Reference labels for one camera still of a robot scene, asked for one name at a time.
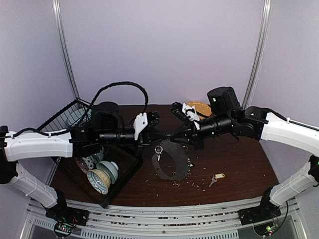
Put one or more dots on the aluminium corner post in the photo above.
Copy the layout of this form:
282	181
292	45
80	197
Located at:
260	48
66	58

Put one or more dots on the key with yellow tag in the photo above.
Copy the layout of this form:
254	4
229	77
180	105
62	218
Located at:
215	178

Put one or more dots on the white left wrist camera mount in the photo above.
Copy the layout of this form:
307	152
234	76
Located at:
140	123

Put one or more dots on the yellow patterned bowl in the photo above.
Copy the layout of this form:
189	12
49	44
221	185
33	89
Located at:
99	180

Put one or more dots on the black wire dish rack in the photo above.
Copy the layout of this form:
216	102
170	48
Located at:
99	133

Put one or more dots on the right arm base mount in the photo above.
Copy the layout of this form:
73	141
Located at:
265	220

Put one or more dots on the silver key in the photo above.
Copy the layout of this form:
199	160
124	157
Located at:
158	151

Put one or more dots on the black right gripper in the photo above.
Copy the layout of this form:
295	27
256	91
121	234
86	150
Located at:
195	134

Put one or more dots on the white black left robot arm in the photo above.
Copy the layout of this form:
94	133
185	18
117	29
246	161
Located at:
29	143

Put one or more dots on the aluminium front rail frame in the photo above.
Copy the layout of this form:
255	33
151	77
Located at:
210	221

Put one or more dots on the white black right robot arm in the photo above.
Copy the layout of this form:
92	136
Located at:
259	124

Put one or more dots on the light green celadon bowl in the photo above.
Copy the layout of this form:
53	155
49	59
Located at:
111	168

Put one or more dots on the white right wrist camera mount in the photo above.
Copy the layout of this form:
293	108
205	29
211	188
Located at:
191	114

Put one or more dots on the aluminium corner post left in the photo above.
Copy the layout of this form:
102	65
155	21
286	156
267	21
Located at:
66	58

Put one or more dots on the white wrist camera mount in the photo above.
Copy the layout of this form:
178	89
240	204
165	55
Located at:
140	123
191	114

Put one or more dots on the small patterned cup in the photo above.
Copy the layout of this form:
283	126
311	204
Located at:
86	163

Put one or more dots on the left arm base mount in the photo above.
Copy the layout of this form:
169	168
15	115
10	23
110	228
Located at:
67	222

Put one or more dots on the yellow polka dot dish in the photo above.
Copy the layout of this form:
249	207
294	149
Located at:
203	110

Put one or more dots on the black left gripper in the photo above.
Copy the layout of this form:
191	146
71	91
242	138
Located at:
144	136

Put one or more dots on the aluminium corner post right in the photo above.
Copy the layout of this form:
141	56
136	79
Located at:
260	48

